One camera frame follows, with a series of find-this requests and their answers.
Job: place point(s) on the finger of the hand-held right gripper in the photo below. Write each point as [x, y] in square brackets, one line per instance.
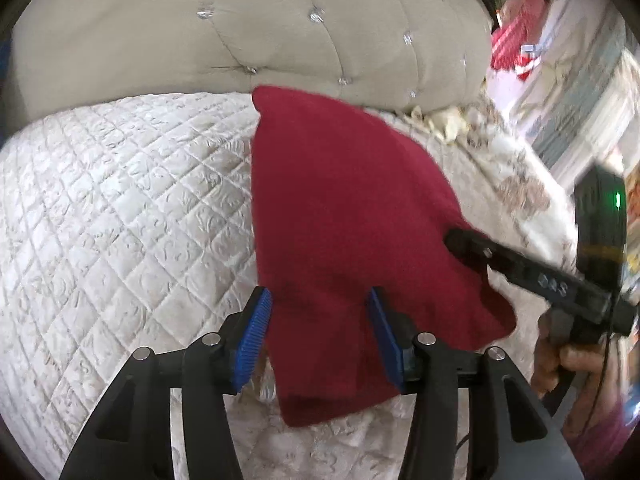
[525, 267]

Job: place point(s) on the person's right forearm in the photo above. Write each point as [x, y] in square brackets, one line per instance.
[610, 435]

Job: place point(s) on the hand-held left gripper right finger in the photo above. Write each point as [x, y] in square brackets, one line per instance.
[385, 335]

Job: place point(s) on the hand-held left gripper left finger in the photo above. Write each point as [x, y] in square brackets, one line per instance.
[252, 335]

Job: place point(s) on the white quilted bedspread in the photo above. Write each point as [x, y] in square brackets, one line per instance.
[125, 210]

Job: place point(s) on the red hanging cloth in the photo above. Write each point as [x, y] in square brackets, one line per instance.
[515, 45]

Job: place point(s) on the beige tufted headboard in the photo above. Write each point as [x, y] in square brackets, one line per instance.
[200, 60]

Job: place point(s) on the person's right hand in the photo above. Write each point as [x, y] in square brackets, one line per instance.
[547, 360]

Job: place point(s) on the dark red garment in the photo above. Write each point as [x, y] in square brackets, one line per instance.
[340, 200]

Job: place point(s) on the floral bed sheet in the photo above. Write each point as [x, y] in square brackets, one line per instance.
[520, 185]

